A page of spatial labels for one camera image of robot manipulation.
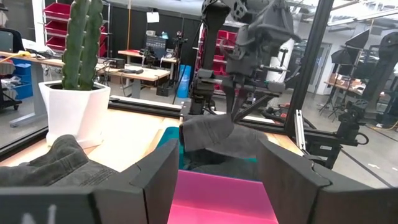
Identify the blue plastic bin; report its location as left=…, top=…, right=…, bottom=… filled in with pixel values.
left=156, top=126, right=259, bottom=181

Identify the red bin shelf rack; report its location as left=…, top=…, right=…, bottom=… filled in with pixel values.
left=195, top=29, right=240, bottom=94
left=43, top=2, right=110, bottom=58

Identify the black softbox light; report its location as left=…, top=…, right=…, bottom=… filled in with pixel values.
left=330, top=29, right=371, bottom=66

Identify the white plant pot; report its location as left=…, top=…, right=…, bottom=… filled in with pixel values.
left=38, top=80, right=111, bottom=149

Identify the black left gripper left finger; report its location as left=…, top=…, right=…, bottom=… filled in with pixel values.
left=0, top=139, right=180, bottom=224

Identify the long wooden desk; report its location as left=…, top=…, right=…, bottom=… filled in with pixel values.
left=0, top=51, right=170, bottom=127

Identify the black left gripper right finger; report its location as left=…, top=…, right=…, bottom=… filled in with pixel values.
left=257, top=139, right=398, bottom=224

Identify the small wooden desk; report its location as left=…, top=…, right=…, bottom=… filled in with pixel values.
left=118, top=49, right=178, bottom=82

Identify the silver aluminium bracket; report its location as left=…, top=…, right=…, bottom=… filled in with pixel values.
left=294, top=109, right=307, bottom=151

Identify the black aluminium frame post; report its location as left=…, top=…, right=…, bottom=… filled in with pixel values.
left=284, top=0, right=335, bottom=138

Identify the white paper sign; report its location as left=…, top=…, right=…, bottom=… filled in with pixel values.
left=146, top=11, right=160, bottom=24

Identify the translucent pink plastic bin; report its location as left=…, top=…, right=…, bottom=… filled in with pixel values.
left=167, top=169, right=280, bottom=224

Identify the blue plastic crate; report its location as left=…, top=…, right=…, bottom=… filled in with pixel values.
left=12, top=62, right=34, bottom=100

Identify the black office chair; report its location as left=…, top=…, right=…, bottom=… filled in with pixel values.
left=0, top=27, right=25, bottom=54

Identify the green cactus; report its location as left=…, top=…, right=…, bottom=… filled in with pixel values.
left=61, top=0, right=104, bottom=91

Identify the blue cylinder bin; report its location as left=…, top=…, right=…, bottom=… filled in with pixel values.
left=177, top=64, right=192, bottom=99

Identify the black frame rail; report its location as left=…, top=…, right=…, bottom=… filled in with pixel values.
left=108, top=95, right=184, bottom=119

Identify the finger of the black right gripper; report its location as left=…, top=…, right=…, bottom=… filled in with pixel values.
left=223, top=86, right=242, bottom=121
left=234, top=95, right=274, bottom=122

